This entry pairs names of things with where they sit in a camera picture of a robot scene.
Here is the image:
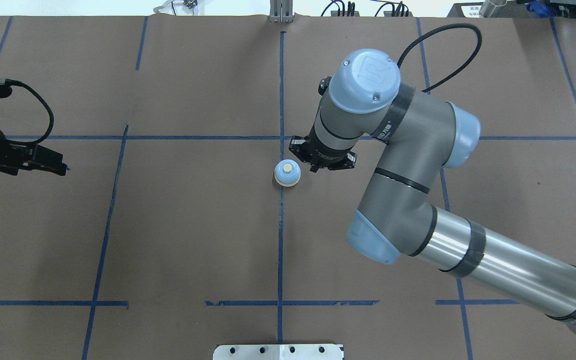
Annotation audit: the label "black gripper body under wrist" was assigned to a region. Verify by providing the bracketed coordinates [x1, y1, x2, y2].
[288, 135, 357, 173]

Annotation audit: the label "blue and cream bell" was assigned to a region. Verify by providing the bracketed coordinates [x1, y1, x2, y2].
[273, 159, 302, 187]

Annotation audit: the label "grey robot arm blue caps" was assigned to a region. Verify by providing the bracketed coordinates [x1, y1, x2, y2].
[289, 48, 576, 334]

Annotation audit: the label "metal mounting plate bottom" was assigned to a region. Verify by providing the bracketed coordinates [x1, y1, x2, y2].
[212, 343, 346, 360]

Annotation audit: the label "silver metal cylinder top right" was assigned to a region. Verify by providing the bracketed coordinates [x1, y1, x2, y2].
[478, 0, 508, 18]

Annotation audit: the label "black cable loop left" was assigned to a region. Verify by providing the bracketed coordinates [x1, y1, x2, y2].
[0, 78, 55, 147]

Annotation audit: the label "aluminium profile post top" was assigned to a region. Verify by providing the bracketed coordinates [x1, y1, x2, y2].
[269, 0, 294, 24]

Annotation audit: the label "black cables top edge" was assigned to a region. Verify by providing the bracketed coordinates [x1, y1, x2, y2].
[320, 0, 415, 18]

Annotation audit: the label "black corrugated cable right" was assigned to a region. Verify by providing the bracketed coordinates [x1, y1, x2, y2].
[397, 23, 483, 94]

